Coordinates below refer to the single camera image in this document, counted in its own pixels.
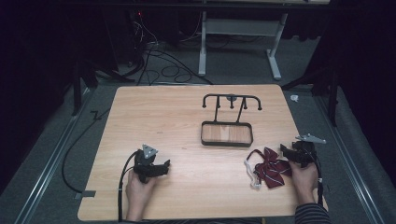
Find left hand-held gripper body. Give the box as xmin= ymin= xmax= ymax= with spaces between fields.
xmin=133 ymin=143 xmax=160 ymax=184

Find left hand-held gripper black cable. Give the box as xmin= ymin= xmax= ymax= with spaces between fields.
xmin=117 ymin=149 xmax=140 ymax=223

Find long black floor cable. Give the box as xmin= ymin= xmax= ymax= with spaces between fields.
xmin=61 ymin=106 xmax=112 ymax=194

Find black metal stand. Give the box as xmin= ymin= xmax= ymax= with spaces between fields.
xmin=281 ymin=65 xmax=341 ymax=128
xmin=70 ymin=58 xmax=135 ymax=117

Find white metal desk frame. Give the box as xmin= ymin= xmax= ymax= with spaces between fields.
xmin=197 ymin=10 xmax=290 ymax=81

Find black metal rack with tray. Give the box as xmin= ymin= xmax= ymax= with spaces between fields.
xmin=200 ymin=93 xmax=263 ymax=148

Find metal floor rail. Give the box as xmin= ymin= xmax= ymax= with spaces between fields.
xmin=313 ymin=94 xmax=387 ymax=224
xmin=13 ymin=88 xmax=95 ymax=224

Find person's left hand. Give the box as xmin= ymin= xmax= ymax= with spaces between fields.
xmin=124 ymin=169 xmax=157 ymax=207

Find person's right hand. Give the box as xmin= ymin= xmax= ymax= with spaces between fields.
xmin=288 ymin=160 xmax=319 ymax=205

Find grey tape strip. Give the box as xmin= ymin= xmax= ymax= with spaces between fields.
xmin=74 ymin=189 xmax=97 ymax=201

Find tangle of floor cables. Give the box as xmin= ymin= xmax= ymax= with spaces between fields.
xmin=125 ymin=11 xmax=215 ymax=87

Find hand-held gripper black cable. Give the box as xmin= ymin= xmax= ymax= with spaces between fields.
xmin=310 ymin=148 xmax=325 ymax=207
xmin=117 ymin=149 xmax=140 ymax=223

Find maroon striped bow tie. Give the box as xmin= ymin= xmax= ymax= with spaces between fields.
xmin=244 ymin=147 xmax=294 ymax=190

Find right hand-held gripper black cable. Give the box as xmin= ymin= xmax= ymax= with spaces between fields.
xmin=310 ymin=148 xmax=325 ymax=207

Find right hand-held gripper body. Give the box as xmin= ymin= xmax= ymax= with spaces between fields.
xmin=290 ymin=133 xmax=327 ymax=169

